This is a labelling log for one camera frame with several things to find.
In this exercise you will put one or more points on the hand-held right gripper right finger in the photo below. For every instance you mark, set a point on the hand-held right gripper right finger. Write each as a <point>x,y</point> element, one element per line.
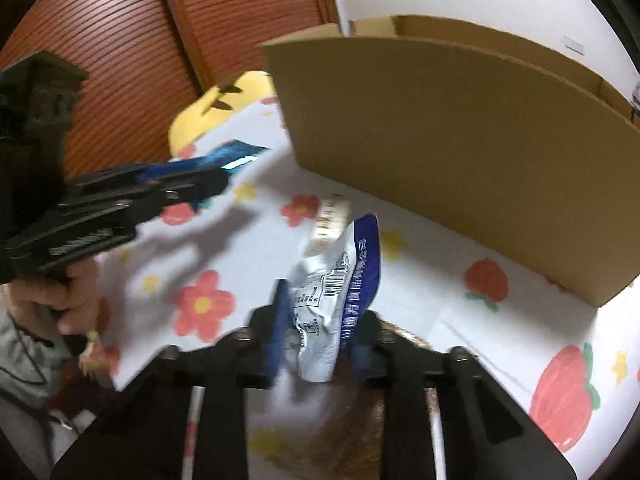
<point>362,355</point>

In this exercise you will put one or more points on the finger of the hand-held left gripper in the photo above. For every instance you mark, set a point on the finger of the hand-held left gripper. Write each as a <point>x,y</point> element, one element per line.
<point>200,186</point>
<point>160,172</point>

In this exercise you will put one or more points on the brown cardboard box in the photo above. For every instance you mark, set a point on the brown cardboard box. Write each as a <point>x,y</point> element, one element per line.
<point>450,160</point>

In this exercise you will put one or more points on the person's left hand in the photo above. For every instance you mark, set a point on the person's left hand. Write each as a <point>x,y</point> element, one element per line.
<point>50,297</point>

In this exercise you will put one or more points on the teal snack packet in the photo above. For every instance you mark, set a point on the teal snack packet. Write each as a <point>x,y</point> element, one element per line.
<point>230,155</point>

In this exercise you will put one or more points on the white fruit flower printed blanket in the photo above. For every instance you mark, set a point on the white fruit flower printed blanket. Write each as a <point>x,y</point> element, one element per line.
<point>425,280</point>

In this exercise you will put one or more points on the small beige snack packet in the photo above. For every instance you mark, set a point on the small beige snack packet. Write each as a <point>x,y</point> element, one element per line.
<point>327,220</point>

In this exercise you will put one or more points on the silver white blue snack packet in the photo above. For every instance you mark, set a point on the silver white blue snack packet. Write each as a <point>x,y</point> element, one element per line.
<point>335,300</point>

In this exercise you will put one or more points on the white wall socket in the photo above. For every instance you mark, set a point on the white wall socket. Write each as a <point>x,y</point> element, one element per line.
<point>574,45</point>

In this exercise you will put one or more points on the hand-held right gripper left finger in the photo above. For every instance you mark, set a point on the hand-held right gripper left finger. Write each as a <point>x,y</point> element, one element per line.
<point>280,330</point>

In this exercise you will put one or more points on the yellow cushion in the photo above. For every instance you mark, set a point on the yellow cushion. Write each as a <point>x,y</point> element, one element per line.
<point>215,110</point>

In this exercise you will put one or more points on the brown louvered wardrobe door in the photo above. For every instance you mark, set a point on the brown louvered wardrobe door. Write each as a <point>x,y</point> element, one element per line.
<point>110,60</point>
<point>250,10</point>

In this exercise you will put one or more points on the pile of assorted clutter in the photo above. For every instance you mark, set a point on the pile of assorted clutter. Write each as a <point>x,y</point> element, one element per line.
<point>636,102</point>

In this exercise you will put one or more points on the clear brown bread packet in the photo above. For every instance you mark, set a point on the clear brown bread packet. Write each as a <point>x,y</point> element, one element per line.
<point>340,425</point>

